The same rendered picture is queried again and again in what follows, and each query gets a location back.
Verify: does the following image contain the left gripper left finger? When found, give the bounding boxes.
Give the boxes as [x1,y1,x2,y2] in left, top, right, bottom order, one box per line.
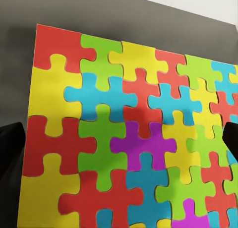
[0,122,25,181]

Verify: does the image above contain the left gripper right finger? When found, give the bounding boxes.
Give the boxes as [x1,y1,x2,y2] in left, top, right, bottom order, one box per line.
[222,122,238,162]

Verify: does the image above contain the jigsaw puzzle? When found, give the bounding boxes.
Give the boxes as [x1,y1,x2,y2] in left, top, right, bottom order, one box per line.
[17,24,238,228]

